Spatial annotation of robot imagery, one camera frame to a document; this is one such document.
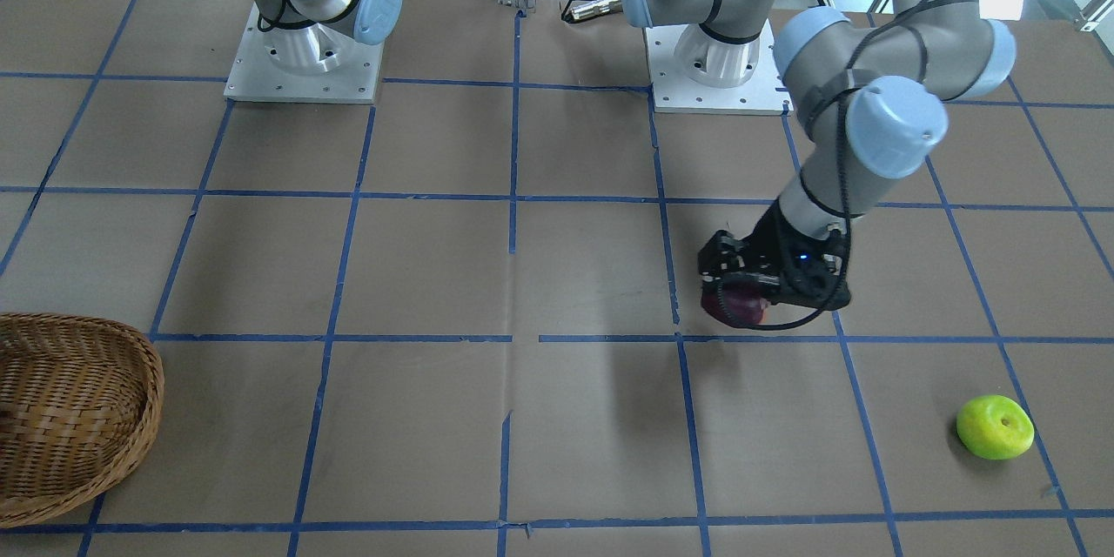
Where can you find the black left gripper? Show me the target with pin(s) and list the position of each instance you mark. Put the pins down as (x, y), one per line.
(769, 244)

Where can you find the red yellow apple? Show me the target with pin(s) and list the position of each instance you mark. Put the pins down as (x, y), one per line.
(738, 305)

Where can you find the green apple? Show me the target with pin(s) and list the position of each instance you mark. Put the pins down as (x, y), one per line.
(994, 427)

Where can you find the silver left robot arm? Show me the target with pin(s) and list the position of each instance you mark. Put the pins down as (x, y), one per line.
(870, 100)

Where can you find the woven wicker basket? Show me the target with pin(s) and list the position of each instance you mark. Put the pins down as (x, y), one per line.
(81, 404)

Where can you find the silver metal cylinder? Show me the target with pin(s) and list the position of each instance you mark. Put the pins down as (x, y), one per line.
(593, 9)

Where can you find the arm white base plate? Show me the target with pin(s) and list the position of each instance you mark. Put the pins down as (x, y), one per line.
(691, 73)
(313, 65)

